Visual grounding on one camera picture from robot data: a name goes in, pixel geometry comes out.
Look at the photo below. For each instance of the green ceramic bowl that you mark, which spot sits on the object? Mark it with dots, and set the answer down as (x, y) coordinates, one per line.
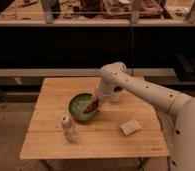
(77, 106)

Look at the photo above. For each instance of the wooden table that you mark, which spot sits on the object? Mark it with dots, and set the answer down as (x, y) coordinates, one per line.
(101, 138)

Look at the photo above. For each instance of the beige sponge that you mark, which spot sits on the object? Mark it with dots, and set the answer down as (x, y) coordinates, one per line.
(130, 127)

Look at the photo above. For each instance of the white plastic bottle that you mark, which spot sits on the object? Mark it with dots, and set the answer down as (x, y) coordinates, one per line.
(69, 128)

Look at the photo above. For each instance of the dark red pepper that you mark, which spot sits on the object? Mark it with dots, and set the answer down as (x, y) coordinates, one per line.
(91, 107)

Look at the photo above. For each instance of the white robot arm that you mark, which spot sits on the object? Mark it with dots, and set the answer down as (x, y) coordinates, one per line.
(175, 103)

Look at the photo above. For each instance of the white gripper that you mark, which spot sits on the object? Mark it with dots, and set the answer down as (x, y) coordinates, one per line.
(104, 92)

